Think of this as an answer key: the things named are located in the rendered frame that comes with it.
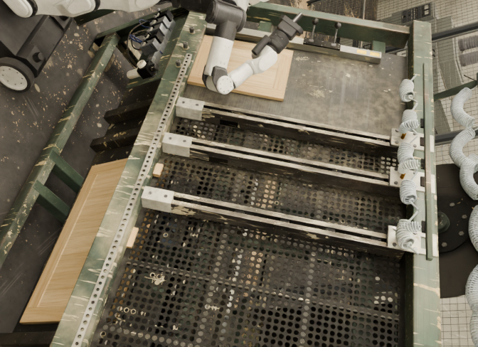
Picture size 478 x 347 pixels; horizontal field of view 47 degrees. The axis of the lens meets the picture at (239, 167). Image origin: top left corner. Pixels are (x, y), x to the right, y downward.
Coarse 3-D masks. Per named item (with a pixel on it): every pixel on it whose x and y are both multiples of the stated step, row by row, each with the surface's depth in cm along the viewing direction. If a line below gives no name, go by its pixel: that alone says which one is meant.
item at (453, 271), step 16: (448, 176) 291; (448, 192) 285; (464, 192) 280; (448, 208) 278; (464, 208) 273; (448, 224) 271; (464, 224) 268; (448, 240) 267; (464, 240) 263; (448, 256) 262; (464, 256) 258; (384, 272) 273; (448, 272) 257; (464, 272) 253; (448, 288) 252; (464, 288) 249
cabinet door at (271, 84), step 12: (204, 36) 294; (204, 48) 288; (240, 48) 290; (252, 48) 290; (204, 60) 282; (240, 60) 284; (288, 60) 286; (192, 72) 276; (228, 72) 278; (264, 72) 280; (276, 72) 281; (288, 72) 281; (192, 84) 273; (252, 84) 274; (264, 84) 275; (276, 84) 275; (264, 96) 270; (276, 96) 270
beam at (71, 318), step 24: (192, 24) 295; (192, 48) 283; (168, 72) 271; (168, 96) 261; (144, 120) 250; (168, 120) 251; (144, 144) 242; (120, 192) 225; (120, 216) 218; (96, 240) 211; (96, 264) 205; (72, 312) 193; (96, 312) 194; (72, 336) 188
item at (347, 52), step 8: (208, 24) 297; (208, 32) 298; (240, 32) 295; (248, 32) 295; (256, 32) 296; (264, 32) 296; (248, 40) 297; (256, 40) 296; (296, 40) 294; (296, 48) 295; (304, 48) 294; (312, 48) 293; (320, 48) 292; (344, 48) 292; (352, 48) 292; (360, 48) 292; (344, 56) 293; (352, 56) 292; (360, 56) 291; (368, 56) 290; (376, 56) 289
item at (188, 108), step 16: (176, 112) 258; (192, 112) 255; (208, 112) 253; (224, 112) 253; (240, 112) 255; (256, 112) 255; (256, 128) 255; (272, 128) 253; (288, 128) 251; (304, 128) 250; (320, 128) 253; (336, 128) 252; (400, 128) 239; (336, 144) 253; (352, 144) 251; (368, 144) 249; (384, 144) 247; (416, 144) 244; (432, 144) 244
